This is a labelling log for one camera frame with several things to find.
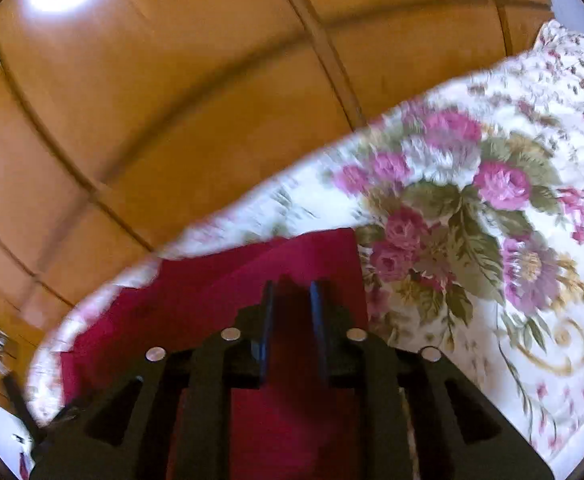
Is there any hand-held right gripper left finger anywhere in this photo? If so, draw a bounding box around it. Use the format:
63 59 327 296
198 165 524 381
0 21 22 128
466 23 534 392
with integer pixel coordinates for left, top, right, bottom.
30 280 275 480

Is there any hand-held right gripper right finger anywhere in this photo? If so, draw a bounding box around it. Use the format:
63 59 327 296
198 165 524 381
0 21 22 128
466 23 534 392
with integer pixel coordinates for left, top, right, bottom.
310 280 555 480

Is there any red cloth garment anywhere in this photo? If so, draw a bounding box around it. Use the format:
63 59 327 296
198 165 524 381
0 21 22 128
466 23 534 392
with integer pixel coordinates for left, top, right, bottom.
62 227 413 480

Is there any floral printed bed blanket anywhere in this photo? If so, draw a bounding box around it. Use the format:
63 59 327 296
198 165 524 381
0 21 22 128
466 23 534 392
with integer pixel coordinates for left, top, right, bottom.
19 47 584 480

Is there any floral pillow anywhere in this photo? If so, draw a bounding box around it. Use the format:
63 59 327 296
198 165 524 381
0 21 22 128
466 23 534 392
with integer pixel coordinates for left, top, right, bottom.
532 19 584 111

